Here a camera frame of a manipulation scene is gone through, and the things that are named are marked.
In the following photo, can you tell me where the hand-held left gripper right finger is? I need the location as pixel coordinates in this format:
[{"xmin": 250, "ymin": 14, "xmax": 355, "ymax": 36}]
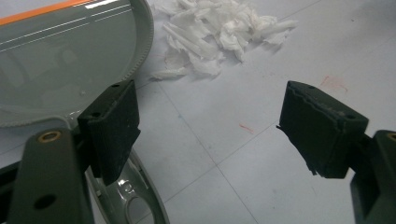
[{"xmin": 276, "ymin": 80, "xmax": 370, "ymax": 179}]

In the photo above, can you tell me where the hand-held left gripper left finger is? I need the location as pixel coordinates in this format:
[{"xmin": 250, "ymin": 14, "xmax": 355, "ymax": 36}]
[{"xmin": 77, "ymin": 79, "xmax": 141, "ymax": 187}]

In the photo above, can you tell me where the grey plastic dustpan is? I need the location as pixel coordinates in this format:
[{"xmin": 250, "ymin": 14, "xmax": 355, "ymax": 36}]
[{"xmin": 0, "ymin": 0, "xmax": 171, "ymax": 224}]

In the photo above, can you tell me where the pile of white tissue scraps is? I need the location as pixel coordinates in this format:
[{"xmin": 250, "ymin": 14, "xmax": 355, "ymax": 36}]
[{"xmin": 148, "ymin": 0, "xmax": 300, "ymax": 81}]

